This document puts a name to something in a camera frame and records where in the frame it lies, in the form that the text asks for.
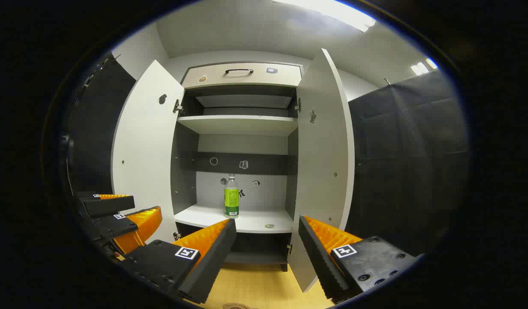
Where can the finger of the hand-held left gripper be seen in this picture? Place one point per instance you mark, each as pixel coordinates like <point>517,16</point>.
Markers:
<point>111,205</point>
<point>118,227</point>

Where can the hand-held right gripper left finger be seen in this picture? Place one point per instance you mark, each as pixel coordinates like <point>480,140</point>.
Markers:
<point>212,262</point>

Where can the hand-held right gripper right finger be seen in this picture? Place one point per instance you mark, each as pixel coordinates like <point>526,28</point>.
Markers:
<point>317,257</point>

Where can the clear bottle green label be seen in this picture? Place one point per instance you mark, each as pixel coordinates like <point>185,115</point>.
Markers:
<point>231,201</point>

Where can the white cabinet door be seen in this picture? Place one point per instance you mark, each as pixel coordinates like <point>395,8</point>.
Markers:
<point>324,163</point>
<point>143,150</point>

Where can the white cabinet shelf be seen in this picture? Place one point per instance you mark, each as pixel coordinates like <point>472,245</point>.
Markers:
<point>255,221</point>
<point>238,124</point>

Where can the white cabinet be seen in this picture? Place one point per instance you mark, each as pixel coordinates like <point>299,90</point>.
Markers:
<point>186,171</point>

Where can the white cabinet drawer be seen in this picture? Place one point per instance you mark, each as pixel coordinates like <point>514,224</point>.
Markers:
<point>255,79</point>

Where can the small ceiling light panel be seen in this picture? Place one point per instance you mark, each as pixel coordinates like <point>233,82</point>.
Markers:
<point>423,66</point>

